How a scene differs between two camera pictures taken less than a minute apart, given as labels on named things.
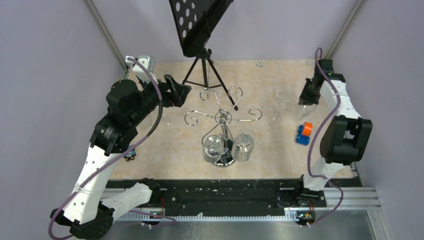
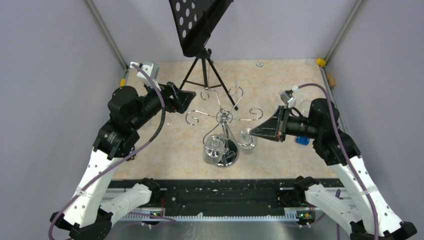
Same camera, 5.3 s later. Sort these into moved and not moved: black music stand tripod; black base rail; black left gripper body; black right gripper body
Moved: black right gripper body
Not moved: black base rail; black music stand tripod; black left gripper body
